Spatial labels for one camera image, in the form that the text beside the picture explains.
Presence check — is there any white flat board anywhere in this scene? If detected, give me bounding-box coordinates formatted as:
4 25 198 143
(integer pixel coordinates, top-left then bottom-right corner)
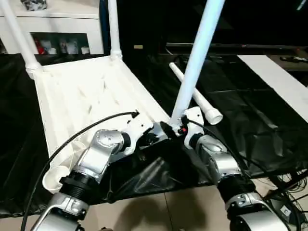
236 54 308 121

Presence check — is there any black mat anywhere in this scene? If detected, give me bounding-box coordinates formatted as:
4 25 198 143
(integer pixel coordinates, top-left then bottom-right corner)
0 52 308 217

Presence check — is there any white plastic table top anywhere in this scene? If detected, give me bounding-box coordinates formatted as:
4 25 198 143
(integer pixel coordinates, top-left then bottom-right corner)
26 53 171 193

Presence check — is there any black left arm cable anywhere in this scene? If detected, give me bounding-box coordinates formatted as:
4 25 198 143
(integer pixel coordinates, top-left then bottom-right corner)
20 109 141 231

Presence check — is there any white plastic table leg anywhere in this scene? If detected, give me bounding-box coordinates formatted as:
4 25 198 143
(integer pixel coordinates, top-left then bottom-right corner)
106 0 124 61
0 0 44 79
169 0 227 130
168 62 224 126

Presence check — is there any black panel with blue edge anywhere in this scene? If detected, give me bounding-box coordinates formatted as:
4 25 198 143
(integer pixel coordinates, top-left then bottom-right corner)
99 0 109 54

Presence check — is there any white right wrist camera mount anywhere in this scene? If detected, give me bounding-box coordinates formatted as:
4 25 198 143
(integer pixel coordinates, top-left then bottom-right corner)
181 107 205 149

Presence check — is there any white glass-door cabinet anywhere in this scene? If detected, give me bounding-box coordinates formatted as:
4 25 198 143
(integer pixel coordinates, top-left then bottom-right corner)
0 0 106 55

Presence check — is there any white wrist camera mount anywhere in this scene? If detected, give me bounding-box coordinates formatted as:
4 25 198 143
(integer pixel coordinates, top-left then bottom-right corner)
121 112 155 156
181 107 205 149

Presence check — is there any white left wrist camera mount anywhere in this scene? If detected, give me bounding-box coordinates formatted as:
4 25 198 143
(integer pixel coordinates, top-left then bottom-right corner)
121 112 155 156

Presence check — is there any black and white bundle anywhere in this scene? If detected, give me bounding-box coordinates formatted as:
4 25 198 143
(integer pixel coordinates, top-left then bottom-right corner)
20 0 49 12

